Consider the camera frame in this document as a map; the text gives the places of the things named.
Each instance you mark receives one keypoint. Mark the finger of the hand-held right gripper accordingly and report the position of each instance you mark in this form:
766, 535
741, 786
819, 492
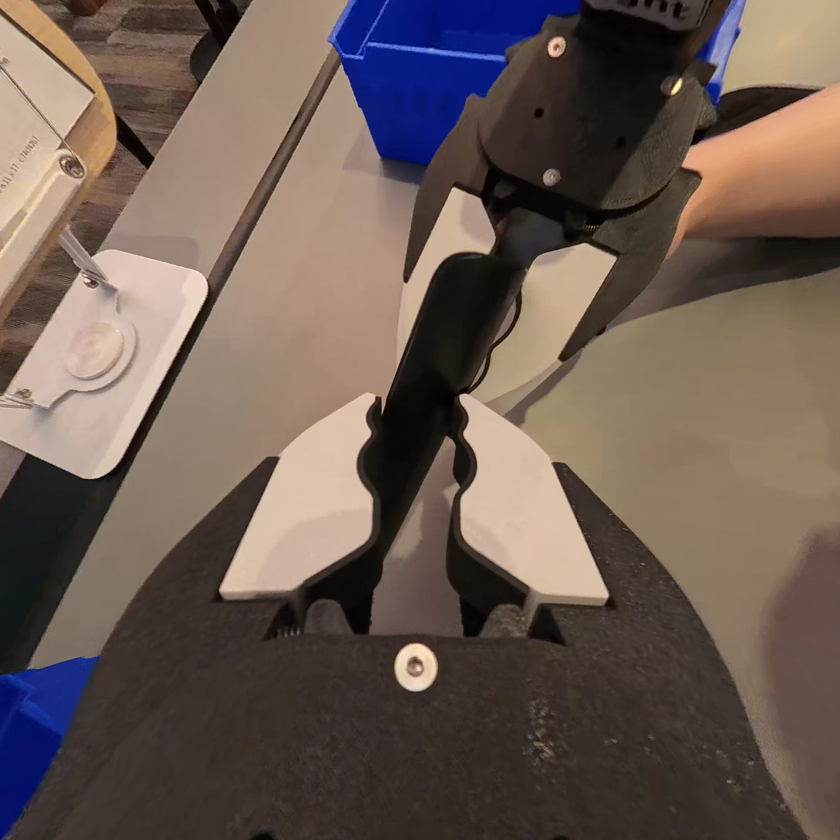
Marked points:
558, 295
453, 230

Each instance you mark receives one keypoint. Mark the instruction sheet on stand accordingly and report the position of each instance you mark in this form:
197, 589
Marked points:
99, 118

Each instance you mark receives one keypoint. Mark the black mat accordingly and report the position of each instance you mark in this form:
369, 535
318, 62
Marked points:
788, 103

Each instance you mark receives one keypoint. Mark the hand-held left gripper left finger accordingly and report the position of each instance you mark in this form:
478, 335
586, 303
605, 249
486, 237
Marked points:
295, 525

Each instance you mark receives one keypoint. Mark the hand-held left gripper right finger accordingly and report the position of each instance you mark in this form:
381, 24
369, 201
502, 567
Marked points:
532, 532

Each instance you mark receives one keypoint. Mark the person's right forearm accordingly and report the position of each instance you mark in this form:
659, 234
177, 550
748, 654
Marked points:
775, 171

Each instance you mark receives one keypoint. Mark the white stand base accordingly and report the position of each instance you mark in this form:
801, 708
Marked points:
118, 368

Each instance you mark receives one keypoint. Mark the black remote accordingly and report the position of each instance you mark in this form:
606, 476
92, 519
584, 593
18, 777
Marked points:
433, 381

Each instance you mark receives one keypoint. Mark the blue plastic bin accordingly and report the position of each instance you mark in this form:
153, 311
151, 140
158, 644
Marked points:
420, 79
33, 748

